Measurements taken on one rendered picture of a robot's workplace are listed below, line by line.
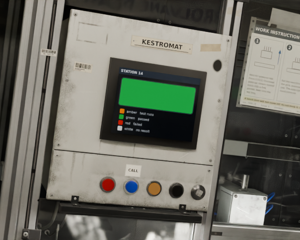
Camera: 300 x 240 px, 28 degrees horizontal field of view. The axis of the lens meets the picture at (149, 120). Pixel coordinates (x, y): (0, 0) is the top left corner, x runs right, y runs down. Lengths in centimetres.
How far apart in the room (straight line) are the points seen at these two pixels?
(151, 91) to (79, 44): 21
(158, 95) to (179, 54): 12
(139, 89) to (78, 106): 15
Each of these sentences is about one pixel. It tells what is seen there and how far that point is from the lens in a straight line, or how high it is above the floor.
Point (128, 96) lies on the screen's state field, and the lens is 145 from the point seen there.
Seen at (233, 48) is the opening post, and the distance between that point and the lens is 157.
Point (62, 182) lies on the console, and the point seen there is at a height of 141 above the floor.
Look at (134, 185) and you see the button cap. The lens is 149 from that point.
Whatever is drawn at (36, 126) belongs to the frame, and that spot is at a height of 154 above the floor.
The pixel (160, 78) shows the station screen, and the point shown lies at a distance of 147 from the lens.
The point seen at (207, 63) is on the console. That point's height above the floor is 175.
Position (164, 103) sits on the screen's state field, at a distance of 147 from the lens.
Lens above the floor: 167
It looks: 3 degrees down
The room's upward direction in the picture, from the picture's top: 8 degrees clockwise
